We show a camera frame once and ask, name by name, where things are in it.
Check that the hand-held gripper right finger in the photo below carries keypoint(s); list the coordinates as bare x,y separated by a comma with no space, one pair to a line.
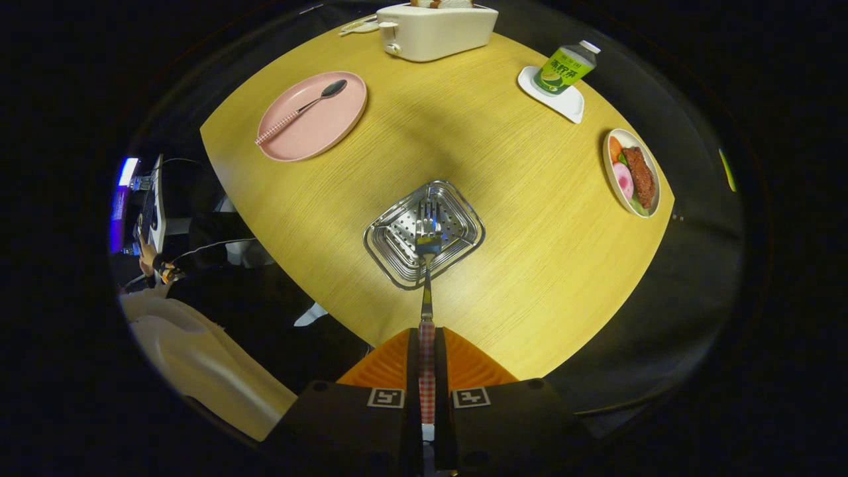
490,430

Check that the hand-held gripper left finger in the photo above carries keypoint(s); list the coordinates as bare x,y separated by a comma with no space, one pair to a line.
371,430

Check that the plate of toy food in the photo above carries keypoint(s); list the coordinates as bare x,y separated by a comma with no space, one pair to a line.
639,175

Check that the pink round plate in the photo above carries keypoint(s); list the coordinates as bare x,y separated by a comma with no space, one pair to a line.
324,126

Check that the white square coaster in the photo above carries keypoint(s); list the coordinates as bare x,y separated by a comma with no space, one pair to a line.
570,106

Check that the computer monitor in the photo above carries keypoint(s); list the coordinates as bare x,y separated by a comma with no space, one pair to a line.
122,199

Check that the green label drink bottle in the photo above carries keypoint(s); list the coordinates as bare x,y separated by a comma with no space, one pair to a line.
563,69

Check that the white toaster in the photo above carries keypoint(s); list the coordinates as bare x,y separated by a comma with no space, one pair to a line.
437,33

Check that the white divided seasoning dish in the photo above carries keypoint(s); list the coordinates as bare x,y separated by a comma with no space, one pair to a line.
361,25

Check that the toast bread slice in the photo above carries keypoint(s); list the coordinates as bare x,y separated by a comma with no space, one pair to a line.
457,3
425,3

